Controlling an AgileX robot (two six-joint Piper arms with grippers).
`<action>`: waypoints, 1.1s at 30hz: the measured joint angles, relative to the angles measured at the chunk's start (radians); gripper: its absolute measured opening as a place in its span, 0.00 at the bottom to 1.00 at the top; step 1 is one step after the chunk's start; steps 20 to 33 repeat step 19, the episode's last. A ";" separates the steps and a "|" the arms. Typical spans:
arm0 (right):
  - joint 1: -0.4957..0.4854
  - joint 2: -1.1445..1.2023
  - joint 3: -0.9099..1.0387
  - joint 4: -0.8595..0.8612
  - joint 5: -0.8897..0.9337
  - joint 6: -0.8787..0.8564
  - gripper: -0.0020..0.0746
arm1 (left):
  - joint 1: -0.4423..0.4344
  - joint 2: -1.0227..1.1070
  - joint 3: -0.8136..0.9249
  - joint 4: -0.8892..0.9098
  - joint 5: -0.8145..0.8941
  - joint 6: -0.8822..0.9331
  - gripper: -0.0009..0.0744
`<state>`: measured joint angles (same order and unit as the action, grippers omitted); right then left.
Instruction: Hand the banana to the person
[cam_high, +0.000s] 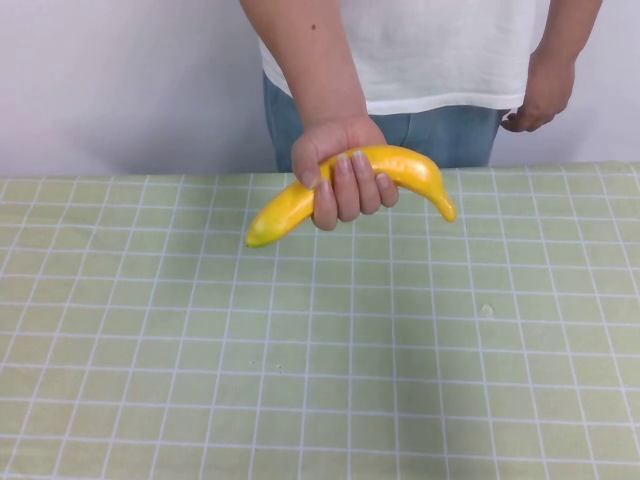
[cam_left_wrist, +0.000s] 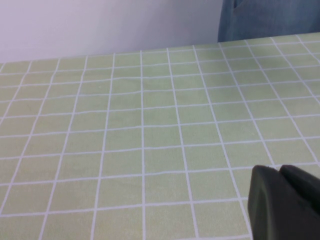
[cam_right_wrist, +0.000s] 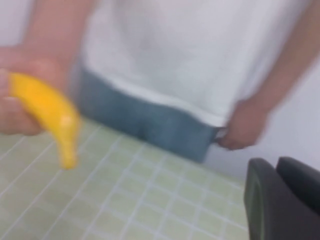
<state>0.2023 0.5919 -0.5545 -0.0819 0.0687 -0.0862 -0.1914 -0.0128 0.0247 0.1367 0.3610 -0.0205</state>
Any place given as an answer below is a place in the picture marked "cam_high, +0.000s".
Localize person's right hand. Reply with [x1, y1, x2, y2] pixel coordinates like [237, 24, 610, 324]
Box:
[290, 113, 400, 233]

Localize person's left hand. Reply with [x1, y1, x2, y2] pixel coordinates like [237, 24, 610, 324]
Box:
[500, 49, 577, 134]

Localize yellow plastic banana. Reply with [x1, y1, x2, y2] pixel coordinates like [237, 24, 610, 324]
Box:
[244, 144, 458, 249]

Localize person's right forearm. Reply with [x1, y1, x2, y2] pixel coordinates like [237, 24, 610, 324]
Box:
[238, 0, 374, 132]

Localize person's left forearm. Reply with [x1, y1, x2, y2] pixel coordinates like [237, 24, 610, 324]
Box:
[528, 0, 594, 65]

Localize blue jeans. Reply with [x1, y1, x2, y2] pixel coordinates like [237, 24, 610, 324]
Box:
[262, 71, 507, 173]

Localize white t-shirt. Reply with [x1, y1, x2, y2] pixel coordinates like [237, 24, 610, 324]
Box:
[257, 0, 552, 116]

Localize green checked tablecloth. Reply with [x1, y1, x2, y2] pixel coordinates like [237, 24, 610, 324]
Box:
[0, 160, 640, 480]

